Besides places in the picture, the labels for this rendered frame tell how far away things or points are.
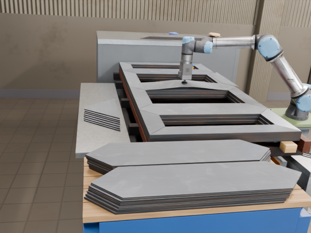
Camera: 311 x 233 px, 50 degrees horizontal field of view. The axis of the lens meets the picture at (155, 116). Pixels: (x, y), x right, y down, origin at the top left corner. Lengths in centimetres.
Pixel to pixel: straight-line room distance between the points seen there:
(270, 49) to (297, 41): 327
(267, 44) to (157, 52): 118
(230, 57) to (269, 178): 207
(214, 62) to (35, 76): 255
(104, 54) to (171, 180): 195
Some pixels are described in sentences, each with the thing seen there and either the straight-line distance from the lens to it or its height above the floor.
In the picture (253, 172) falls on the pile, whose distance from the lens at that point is 128.
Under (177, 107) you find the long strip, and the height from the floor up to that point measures 87.
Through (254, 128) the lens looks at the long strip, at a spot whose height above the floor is 87.
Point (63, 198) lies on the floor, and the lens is 258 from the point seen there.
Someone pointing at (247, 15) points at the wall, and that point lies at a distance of 496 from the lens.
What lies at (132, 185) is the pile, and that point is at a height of 85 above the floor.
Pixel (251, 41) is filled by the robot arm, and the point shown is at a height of 119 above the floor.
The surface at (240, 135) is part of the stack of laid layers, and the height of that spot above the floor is 85.
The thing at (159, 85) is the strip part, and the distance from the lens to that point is 220.
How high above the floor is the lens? 145
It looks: 21 degrees down
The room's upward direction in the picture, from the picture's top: 4 degrees clockwise
